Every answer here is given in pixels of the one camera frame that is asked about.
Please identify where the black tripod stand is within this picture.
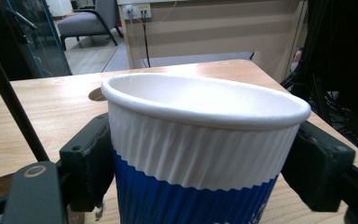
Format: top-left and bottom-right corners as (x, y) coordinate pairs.
(280, 0), (358, 161)

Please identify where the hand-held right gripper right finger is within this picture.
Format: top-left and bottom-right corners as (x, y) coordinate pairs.
(281, 120), (357, 213)

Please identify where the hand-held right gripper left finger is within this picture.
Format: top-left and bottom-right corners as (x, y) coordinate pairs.
(59, 112), (117, 213)

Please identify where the white wall power outlet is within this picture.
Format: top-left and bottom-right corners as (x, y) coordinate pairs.
(122, 3), (153, 21)

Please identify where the dark cabinet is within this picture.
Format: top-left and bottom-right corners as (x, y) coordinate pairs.
(0, 0), (73, 84)

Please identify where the black hanging power cable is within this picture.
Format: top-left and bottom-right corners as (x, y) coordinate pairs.
(140, 9), (152, 68)

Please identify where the beige wooden partition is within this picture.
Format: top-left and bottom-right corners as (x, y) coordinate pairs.
(117, 0), (310, 83)

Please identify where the blue and white paper cup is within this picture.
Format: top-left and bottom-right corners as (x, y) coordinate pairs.
(101, 73), (312, 224)

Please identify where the grey armchair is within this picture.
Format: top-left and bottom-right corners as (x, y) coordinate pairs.
(57, 0), (124, 51)

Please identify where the dark brown double cup holder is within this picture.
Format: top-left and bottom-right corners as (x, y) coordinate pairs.
(0, 29), (106, 224)

